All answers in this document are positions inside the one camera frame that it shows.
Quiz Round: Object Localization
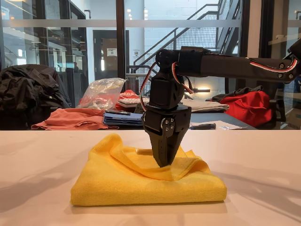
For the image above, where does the red printed cloth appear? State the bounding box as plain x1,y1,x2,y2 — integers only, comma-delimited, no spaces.
79,89,142,111

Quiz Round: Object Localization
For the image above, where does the small clear screw bag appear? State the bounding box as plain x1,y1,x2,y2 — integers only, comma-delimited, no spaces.
220,124,243,130

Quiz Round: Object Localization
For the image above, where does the black office chair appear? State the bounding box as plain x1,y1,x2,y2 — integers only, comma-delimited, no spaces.
225,77,286,129

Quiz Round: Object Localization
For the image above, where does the blue folder stack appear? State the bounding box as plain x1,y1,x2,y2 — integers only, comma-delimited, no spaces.
103,112,144,127

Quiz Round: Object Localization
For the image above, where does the lined paper sheet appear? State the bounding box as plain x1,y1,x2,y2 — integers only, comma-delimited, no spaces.
189,120,247,130

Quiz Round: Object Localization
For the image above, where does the dark olive garment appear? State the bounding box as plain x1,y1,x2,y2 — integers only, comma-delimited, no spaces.
211,85,264,102

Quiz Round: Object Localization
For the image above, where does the black keypad phone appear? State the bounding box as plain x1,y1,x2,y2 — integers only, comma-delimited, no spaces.
105,109,131,115

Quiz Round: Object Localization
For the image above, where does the black jacket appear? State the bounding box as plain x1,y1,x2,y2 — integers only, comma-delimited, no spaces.
0,64,72,130

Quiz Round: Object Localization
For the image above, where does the clear plastic bag with parts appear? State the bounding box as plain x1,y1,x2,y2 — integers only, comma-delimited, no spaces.
76,77,127,110

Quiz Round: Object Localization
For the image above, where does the beige folded cloth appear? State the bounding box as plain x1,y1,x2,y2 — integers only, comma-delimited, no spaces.
182,98,230,113

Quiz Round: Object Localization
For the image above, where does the salmon orange cloth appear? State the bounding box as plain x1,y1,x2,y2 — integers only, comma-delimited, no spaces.
31,107,120,130

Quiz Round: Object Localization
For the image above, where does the black metal staircase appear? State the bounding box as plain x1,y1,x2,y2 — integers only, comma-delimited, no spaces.
126,0,243,99

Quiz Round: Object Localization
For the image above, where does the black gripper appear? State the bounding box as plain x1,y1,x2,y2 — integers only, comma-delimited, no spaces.
142,105,192,168

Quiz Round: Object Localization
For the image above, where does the red fabric bag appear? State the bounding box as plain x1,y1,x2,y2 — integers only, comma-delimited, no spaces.
217,90,275,128

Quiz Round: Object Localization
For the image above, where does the blue black precision screwdriver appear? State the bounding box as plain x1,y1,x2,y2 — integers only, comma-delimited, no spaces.
190,122,216,129

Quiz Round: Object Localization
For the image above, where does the white computer keyboard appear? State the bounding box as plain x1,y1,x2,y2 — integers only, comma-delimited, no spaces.
117,97,150,108

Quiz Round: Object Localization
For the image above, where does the yellow microfiber towel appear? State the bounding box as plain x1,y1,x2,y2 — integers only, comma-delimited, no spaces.
70,133,228,207

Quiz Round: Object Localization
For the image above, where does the dark framed door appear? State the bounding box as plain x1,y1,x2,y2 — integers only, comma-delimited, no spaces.
93,30,129,81

